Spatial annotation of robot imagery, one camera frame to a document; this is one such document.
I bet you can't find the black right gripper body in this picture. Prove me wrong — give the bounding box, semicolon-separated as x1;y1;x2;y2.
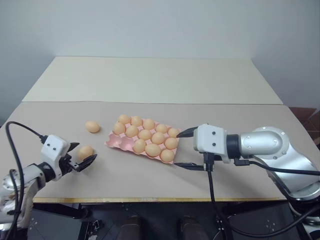
202;151;223;172

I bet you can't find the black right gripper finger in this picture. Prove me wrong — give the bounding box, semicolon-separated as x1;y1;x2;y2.
173;162;206;172
175;126;199;139

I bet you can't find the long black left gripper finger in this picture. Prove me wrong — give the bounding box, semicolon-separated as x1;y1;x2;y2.
74;154;98;173

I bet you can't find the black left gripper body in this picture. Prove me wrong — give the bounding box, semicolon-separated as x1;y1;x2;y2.
59;152;79;176

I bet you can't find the brown egg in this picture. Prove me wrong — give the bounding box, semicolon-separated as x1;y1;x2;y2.
151;132;166;146
138;129;153;141
164;137;179;151
130;115;144;127
142;118;156;131
160;149;175;162
167;128;181;139
155;123;169;134
117;114;132;125
133;139;147;154
77;145;95;161
112;121;126;135
144;143;162;158
85;120;101;133
125;125;139;138

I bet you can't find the pink egg tray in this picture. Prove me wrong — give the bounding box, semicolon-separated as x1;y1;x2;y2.
104;121;183;165

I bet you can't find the dark brown rounded shape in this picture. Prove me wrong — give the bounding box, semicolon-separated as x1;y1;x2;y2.
178;215;205;240

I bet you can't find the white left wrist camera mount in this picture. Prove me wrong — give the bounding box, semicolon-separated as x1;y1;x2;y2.
40;134;71;182

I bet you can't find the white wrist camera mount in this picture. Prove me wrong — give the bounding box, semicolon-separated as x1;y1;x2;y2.
40;134;71;182
192;122;230;165

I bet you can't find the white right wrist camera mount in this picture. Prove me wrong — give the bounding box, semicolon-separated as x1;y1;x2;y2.
192;122;230;165

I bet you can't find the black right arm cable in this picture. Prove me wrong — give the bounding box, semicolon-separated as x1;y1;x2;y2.
205;169;320;237
234;158;320;176

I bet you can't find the black metal base frame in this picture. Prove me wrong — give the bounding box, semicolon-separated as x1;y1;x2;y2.
26;199;303;240

